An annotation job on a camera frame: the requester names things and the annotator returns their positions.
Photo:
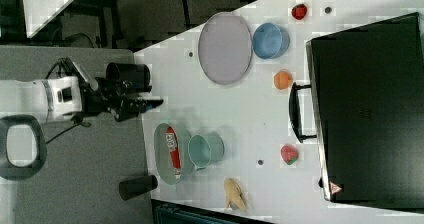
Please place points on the black cylinder post upper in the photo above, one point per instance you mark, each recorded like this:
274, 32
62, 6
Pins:
139, 74

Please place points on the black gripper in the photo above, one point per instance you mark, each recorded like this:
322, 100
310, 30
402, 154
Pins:
111, 97

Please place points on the black toaster oven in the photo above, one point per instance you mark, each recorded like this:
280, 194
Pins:
368, 96

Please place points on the orange toy fruit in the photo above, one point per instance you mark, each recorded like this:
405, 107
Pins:
282, 80

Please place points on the peeled banana toy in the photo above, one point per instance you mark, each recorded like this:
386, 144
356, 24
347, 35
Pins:
233, 194

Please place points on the green oval strainer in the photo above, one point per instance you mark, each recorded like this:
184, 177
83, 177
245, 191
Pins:
165, 161

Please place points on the green mug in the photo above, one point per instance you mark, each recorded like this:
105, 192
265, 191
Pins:
205, 150

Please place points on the black cylinder post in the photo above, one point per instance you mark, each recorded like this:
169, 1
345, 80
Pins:
139, 74
137, 186

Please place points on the red ketchup bottle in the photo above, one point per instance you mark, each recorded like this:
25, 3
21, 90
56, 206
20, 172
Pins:
172, 144

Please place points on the red strawberry toy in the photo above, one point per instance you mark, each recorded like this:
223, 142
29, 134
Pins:
299, 11

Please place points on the black cylinder post lower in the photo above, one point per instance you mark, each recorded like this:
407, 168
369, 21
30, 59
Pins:
137, 186

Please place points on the blue bowl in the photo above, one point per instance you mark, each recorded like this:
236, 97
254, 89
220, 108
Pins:
270, 41

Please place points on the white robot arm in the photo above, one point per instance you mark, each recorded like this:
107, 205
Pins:
72, 99

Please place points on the pink strawberry toy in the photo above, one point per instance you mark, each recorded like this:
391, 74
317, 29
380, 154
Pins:
289, 154

